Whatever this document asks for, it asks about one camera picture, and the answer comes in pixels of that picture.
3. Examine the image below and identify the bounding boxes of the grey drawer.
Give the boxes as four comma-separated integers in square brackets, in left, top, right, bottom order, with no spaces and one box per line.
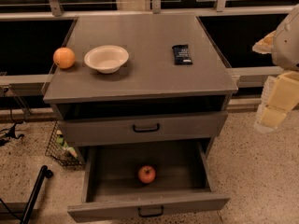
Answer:
[67,140,229,223]
[58,111,228,147]

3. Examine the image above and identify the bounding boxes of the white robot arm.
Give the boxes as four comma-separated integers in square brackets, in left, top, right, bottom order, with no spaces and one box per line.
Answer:
[252,5,299,133]

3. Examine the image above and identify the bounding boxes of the grey drawer cabinet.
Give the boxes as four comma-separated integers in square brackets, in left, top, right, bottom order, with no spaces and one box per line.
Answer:
[44,15,237,152]

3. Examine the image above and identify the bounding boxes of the grey top drawer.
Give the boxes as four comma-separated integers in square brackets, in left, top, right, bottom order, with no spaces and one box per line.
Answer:
[58,111,228,147]

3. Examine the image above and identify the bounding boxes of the dark blue snack bar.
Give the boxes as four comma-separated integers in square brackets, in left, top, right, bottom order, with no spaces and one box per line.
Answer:
[172,45,192,65]

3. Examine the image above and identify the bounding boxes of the white bowl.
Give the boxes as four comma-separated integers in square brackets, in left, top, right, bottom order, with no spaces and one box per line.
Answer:
[84,45,129,74]

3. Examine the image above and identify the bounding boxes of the red apple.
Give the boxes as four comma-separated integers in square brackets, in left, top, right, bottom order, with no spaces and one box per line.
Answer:
[138,165,156,184]

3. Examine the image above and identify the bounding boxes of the orange fruit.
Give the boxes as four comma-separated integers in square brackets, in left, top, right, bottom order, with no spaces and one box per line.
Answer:
[53,48,76,69]

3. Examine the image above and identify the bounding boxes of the black pole stand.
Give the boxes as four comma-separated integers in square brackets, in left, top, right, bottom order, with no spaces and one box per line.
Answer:
[20,165,53,224]

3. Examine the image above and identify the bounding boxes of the black wire basket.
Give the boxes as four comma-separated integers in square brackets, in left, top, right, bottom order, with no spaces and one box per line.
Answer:
[45,123,83,167]

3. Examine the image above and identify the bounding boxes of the black cable clamp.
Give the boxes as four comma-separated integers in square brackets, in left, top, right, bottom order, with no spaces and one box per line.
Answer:
[0,122,23,147]

